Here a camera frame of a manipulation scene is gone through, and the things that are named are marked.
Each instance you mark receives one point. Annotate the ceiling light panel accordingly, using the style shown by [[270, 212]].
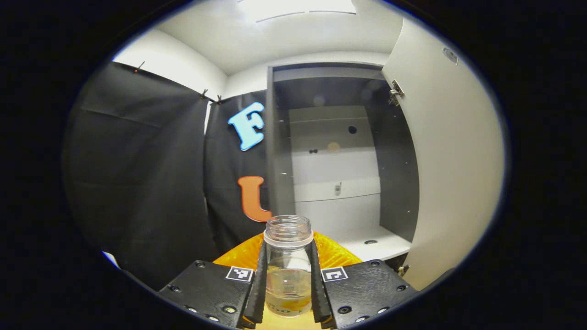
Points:
[[298, 9]]

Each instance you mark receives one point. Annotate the beige cabinet door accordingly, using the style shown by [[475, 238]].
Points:
[[454, 160]]

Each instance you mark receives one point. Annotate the dark grey cabinet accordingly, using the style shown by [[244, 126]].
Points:
[[335, 165]]

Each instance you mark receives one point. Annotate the black backdrop cloth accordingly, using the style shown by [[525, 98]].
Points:
[[137, 174]]

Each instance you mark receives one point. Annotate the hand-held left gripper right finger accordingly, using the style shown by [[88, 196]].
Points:
[[367, 288]]

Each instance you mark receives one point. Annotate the metal cabinet hinge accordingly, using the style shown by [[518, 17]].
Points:
[[403, 270], [396, 91]]

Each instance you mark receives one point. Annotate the clear bottle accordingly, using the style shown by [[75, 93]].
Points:
[[288, 275]]

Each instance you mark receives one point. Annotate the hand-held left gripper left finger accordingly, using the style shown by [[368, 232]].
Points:
[[206, 288]]

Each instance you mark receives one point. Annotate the white flat object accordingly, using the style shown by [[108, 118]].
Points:
[[111, 259]]

